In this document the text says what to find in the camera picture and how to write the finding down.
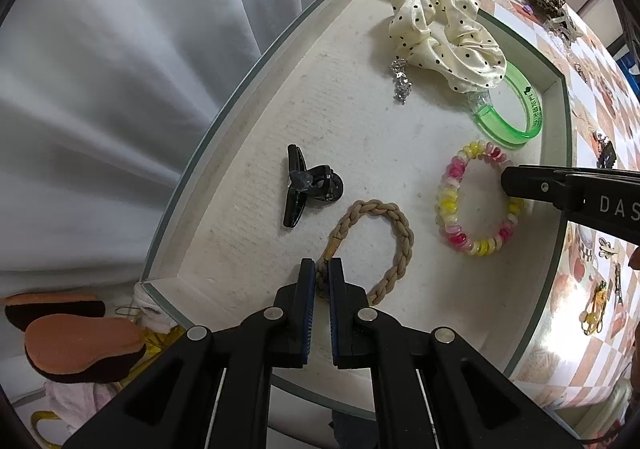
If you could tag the cream polka dot scrunchie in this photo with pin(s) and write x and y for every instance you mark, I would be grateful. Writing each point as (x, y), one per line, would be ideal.
(450, 39)

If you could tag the beige bunny hair clip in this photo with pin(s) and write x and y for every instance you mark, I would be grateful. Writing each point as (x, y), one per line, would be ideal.
(607, 249)

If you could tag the grey shallow box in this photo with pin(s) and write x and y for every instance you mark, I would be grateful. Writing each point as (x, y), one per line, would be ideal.
(350, 129)

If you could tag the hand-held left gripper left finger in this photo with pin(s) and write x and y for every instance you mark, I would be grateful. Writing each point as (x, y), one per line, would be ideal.
(306, 309)

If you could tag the checkered printed tablecloth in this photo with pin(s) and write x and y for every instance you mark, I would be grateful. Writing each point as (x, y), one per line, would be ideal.
(570, 359)

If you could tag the orange brown slipper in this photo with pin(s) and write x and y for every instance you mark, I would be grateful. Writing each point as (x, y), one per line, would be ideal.
(45, 304)
(75, 344)

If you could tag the pink cloth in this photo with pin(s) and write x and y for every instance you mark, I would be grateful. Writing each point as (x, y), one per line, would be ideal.
(85, 401)

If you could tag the green translucent bangle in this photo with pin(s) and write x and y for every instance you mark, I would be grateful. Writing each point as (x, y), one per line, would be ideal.
(520, 134)

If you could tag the silver zigzag hair clip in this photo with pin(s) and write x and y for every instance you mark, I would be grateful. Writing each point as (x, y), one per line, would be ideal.
(618, 284)

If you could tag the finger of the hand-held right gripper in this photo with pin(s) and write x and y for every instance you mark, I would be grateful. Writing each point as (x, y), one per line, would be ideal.
(540, 185)

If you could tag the long black hair clip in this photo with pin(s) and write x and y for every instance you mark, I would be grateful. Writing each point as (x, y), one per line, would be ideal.
(607, 156)

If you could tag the small black claw clip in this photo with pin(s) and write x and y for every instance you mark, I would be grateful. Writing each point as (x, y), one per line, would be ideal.
(300, 199)

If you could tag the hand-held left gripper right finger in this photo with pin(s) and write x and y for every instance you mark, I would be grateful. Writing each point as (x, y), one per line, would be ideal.
(337, 309)

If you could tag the white curtain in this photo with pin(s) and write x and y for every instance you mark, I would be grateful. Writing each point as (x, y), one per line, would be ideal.
(125, 79)

